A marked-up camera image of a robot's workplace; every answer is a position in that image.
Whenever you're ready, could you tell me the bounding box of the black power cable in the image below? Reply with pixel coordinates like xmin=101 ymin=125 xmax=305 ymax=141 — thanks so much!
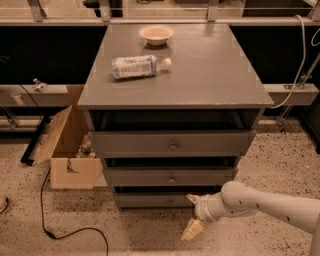
xmin=0 ymin=56 xmax=110 ymax=256

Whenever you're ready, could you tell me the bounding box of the black bar on floor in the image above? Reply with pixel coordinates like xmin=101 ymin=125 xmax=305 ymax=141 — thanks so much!
xmin=20 ymin=115 xmax=50 ymax=166

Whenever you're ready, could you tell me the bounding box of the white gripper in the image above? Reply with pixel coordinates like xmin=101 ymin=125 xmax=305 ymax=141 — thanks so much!
xmin=181 ymin=193 xmax=225 ymax=241

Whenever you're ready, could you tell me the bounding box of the open cardboard box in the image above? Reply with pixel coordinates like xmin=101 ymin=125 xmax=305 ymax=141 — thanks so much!
xmin=32 ymin=85 xmax=102 ymax=189

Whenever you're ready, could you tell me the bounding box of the small crumpled plastic item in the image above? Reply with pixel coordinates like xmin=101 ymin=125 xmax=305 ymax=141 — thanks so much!
xmin=33 ymin=78 xmax=48 ymax=92

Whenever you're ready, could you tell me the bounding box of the grey drawer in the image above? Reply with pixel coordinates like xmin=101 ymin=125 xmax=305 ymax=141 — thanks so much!
xmin=113 ymin=193 xmax=193 ymax=208
xmin=89 ymin=131 xmax=255 ymax=158
xmin=104 ymin=167 xmax=238 ymax=186

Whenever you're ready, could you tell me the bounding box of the grey drawer cabinet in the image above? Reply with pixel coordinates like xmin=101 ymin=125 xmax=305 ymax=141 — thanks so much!
xmin=78 ymin=24 xmax=273 ymax=195

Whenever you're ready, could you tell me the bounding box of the grey middle drawer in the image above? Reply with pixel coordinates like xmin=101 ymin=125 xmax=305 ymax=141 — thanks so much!
xmin=104 ymin=167 xmax=238 ymax=186

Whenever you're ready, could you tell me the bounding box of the grey bottom drawer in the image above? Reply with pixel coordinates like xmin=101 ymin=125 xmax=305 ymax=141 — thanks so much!
xmin=113 ymin=193 xmax=193 ymax=208

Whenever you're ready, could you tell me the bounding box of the clear plastic water bottle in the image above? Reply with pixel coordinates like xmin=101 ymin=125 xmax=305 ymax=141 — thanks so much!
xmin=111 ymin=55 xmax=172 ymax=79

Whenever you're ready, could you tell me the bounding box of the grey top drawer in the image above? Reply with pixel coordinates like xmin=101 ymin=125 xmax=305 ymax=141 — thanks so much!
xmin=89 ymin=131 xmax=255 ymax=158

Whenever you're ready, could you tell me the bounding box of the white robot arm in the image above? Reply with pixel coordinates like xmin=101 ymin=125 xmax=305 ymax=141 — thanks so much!
xmin=181 ymin=181 xmax=320 ymax=256

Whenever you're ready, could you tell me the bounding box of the beige bowl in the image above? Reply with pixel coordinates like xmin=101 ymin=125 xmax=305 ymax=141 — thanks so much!
xmin=139 ymin=25 xmax=174 ymax=46

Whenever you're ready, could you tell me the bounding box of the trash inside box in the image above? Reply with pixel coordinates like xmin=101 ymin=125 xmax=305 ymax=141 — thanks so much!
xmin=76 ymin=136 xmax=96 ymax=158

